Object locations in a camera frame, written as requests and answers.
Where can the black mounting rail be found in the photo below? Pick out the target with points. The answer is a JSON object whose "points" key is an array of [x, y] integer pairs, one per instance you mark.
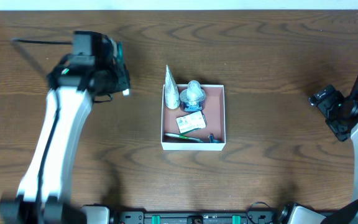
{"points": [[258, 212]]}

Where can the red Colgate toothpaste tube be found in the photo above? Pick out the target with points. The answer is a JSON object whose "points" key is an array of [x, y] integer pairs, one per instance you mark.
{"points": [[124, 81]]}

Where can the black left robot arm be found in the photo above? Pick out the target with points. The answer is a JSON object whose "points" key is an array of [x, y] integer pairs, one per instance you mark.
{"points": [[96, 67]]}

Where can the white Pantene conditioner tube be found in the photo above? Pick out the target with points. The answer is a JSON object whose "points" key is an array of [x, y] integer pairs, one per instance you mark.
{"points": [[172, 96]]}

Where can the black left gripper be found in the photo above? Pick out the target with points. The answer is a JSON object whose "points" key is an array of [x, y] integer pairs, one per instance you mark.
{"points": [[117, 79]]}

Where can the green white toothbrush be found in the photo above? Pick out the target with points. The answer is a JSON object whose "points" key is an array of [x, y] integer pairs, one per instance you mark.
{"points": [[179, 136]]}

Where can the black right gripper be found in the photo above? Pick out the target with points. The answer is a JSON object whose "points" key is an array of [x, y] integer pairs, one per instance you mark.
{"points": [[324, 99]]}

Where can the blue disposable razor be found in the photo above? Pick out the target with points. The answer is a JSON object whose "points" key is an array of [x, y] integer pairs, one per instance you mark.
{"points": [[212, 139]]}

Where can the white cardboard box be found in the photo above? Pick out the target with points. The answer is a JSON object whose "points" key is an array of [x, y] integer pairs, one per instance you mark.
{"points": [[215, 115]]}

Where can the green Dettol soap bar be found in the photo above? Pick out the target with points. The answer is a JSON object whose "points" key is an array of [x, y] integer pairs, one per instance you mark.
{"points": [[191, 122]]}

